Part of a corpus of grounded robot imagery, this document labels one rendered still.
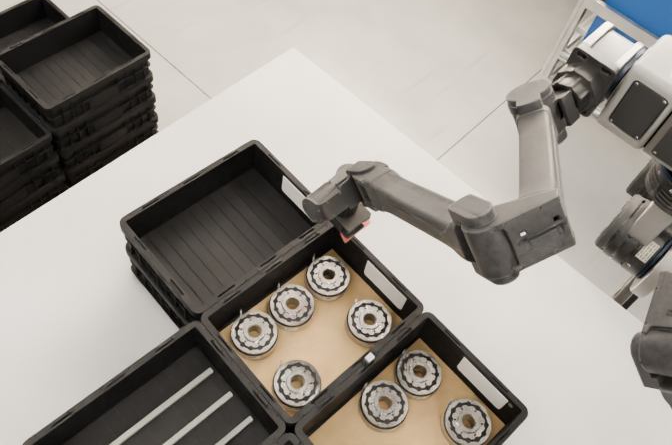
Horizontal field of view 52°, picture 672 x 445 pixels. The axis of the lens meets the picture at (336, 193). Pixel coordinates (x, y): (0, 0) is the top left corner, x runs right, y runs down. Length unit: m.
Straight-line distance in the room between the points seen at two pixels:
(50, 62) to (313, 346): 1.45
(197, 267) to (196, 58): 1.71
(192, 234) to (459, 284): 0.71
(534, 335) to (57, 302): 1.19
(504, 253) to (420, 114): 2.27
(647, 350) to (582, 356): 1.00
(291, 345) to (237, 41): 2.00
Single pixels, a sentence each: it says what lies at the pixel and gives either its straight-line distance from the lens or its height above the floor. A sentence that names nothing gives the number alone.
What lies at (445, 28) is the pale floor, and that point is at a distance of 3.59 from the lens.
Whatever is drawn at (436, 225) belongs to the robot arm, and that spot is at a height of 1.49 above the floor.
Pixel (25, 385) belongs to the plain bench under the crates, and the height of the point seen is 0.70.
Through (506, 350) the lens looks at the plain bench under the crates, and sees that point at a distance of 1.84.
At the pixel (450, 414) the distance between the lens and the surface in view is 1.56.
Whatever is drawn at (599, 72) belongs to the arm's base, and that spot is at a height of 1.49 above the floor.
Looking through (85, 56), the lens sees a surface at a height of 0.49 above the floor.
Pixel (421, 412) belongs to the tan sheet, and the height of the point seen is 0.83.
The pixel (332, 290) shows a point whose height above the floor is 0.86.
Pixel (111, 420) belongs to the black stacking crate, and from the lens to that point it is 1.55.
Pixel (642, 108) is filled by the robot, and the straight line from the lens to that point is 1.32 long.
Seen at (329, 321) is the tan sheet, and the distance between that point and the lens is 1.61.
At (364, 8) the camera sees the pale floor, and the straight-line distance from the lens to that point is 3.57.
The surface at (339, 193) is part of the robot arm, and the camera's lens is 1.24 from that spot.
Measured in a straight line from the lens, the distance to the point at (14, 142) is 2.52.
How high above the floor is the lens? 2.30
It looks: 55 degrees down
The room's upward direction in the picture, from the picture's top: 13 degrees clockwise
